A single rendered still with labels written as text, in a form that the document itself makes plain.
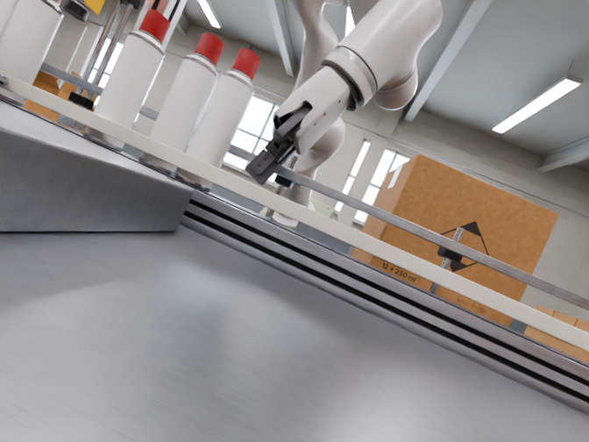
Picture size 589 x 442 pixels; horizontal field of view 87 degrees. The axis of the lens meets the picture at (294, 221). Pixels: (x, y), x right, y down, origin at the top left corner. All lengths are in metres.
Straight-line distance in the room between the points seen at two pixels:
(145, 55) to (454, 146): 6.13
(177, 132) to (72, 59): 8.49
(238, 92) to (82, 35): 8.61
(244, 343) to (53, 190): 0.13
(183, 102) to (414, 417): 0.43
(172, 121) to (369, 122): 5.88
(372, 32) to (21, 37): 0.51
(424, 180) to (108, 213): 0.57
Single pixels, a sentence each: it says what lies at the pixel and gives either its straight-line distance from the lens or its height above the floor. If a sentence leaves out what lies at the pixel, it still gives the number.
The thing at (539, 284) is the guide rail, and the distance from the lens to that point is 0.57.
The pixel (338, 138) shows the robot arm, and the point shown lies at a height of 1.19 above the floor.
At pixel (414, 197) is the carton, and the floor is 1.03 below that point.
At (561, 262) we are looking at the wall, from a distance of 7.01.
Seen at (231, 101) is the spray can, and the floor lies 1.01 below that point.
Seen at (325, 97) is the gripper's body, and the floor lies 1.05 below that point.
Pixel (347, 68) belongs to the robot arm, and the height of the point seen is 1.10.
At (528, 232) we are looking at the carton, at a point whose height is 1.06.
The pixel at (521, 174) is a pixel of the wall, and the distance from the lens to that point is 6.79.
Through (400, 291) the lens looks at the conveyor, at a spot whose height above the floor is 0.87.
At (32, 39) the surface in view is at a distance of 0.67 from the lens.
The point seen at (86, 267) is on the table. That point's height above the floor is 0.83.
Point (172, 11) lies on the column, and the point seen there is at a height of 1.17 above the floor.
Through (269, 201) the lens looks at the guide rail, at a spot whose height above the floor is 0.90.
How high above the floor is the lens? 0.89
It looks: level
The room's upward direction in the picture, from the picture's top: 24 degrees clockwise
